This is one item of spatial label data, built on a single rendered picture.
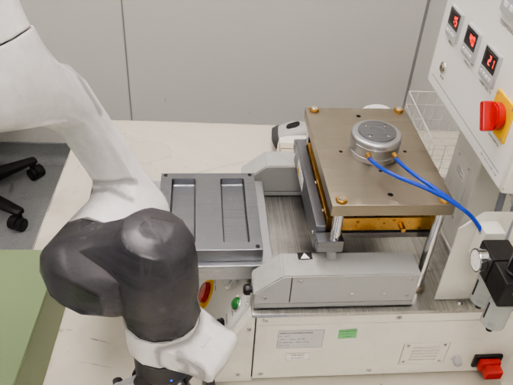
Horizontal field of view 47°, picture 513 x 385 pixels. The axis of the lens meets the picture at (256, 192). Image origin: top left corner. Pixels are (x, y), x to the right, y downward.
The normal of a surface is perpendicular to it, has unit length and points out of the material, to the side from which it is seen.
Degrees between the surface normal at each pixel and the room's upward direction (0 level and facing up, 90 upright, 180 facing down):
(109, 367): 0
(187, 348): 16
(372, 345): 90
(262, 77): 90
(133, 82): 90
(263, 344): 90
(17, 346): 3
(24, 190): 0
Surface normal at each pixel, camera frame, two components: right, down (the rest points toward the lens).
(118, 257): -0.57, 0.36
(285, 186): 0.07, 0.62
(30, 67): 0.91, 0.00
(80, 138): -0.40, 0.69
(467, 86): -1.00, 0.00
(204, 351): 0.29, -0.62
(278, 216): 0.05, -0.79
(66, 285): -0.36, 0.55
